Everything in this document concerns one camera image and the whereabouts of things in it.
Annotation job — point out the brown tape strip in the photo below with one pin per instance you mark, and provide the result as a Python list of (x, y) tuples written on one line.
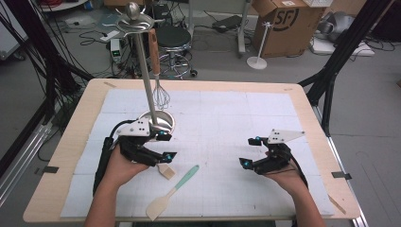
[(109, 84), (336, 204)]

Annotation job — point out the aluminium rail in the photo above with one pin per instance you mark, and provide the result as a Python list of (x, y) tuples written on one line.
[(343, 170), (22, 160)]

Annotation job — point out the grey desk leg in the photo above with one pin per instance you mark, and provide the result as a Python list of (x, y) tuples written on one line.
[(244, 28)]

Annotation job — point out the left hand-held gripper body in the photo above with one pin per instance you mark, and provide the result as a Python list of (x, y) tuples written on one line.
[(135, 129)]

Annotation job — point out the brown cardboard box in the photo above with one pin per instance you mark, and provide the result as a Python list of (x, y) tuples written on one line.
[(283, 34)]

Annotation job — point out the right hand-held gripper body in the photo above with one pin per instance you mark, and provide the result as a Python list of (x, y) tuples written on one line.
[(277, 157)]

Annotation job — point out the black round stool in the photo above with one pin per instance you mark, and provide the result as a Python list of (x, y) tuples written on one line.
[(173, 36)]

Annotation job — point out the white power supply box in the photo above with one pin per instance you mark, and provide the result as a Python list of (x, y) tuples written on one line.
[(115, 50)]

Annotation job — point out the white slim stand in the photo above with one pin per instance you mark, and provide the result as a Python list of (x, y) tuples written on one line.
[(260, 53)]

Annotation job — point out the black tape strip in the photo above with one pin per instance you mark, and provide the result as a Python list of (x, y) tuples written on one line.
[(342, 175), (48, 170)]

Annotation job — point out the steel utensil rack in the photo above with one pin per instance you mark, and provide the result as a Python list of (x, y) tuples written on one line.
[(146, 75)]

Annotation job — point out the black tripod stand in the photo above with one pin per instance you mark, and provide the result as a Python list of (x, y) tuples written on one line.
[(340, 53)]

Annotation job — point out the person's right hand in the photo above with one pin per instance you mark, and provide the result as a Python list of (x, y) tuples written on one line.
[(290, 179)]

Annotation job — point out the grey rounded device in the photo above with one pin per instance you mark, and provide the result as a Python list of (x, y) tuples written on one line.
[(337, 25)]

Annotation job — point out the light wooden table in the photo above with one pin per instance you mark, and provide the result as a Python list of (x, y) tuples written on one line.
[(63, 176)]

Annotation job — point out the black flat device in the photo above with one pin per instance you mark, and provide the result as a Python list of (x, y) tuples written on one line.
[(227, 23)]

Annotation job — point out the person's left hand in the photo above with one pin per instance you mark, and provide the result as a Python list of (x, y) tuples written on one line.
[(121, 170)]

